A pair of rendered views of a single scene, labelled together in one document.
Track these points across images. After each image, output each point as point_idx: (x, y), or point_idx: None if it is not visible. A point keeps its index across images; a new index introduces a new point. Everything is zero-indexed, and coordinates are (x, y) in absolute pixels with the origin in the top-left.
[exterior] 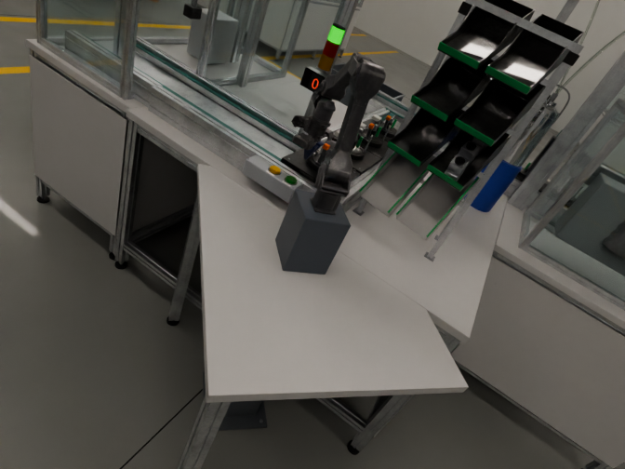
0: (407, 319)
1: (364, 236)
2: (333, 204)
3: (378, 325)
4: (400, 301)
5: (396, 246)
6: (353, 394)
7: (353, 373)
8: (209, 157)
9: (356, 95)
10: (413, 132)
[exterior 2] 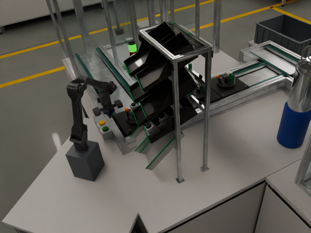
0: (118, 214)
1: (142, 162)
2: (80, 148)
3: (97, 213)
4: (125, 203)
5: (160, 170)
6: None
7: (60, 232)
8: (93, 113)
9: (71, 99)
10: None
